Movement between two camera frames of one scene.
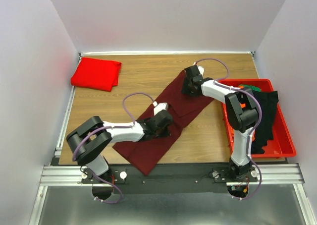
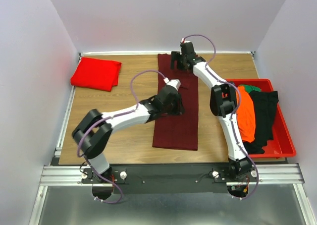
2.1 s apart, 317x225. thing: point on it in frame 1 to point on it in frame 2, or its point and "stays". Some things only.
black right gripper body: [186, 84] to [175, 60]
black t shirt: [264, 132] stays
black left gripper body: [163, 130] to [179, 106]
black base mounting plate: [172, 179] stays
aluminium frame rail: [275, 174] stays
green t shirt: [253, 87] stays
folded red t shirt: [96, 74] stays
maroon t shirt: [147, 153] to [180, 131]
